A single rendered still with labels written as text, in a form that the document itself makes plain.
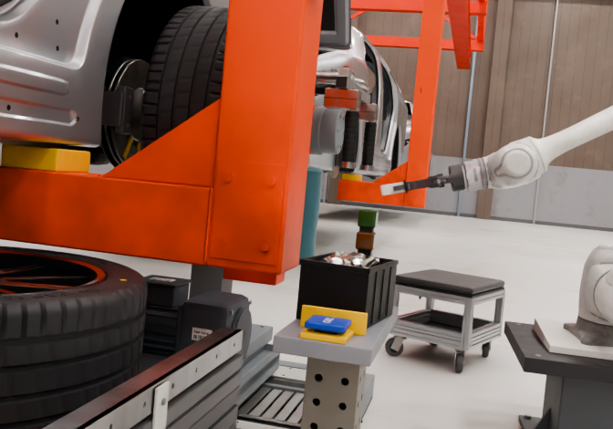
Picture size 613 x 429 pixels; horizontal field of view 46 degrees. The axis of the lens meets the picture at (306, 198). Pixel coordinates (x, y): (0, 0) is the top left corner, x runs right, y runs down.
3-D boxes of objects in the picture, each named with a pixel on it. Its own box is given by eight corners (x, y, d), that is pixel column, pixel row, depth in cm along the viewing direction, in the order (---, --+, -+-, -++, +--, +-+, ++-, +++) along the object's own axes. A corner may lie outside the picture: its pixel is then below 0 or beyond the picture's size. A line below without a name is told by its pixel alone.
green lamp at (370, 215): (359, 225, 163) (361, 208, 163) (377, 227, 162) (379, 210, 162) (357, 226, 159) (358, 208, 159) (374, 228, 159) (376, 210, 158)
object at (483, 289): (462, 376, 278) (472, 288, 277) (379, 355, 298) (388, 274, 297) (499, 358, 314) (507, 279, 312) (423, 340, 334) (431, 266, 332)
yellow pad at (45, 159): (36, 167, 173) (38, 146, 173) (89, 172, 170) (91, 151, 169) (-1, 165, 159) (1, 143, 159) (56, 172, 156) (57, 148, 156)
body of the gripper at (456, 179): (461, 163, 210) (429, 169, 212) (462, 162, 202) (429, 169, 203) (464, 189, 210) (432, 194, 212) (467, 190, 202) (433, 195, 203)
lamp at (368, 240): (357, 247, 164) (358, 230, 163) (375, 249, 163) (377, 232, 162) (354, 249, 160) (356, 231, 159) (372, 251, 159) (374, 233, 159)
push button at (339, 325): (312, 326, 130) (313, 313, 130) (350, 331, 128) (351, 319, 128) (303, 333, 123) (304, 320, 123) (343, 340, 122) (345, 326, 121)
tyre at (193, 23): (237, 140, 262) (205, -35, 217) (300, 145, 256) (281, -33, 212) (171, 275, 215) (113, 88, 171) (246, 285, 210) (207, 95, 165)
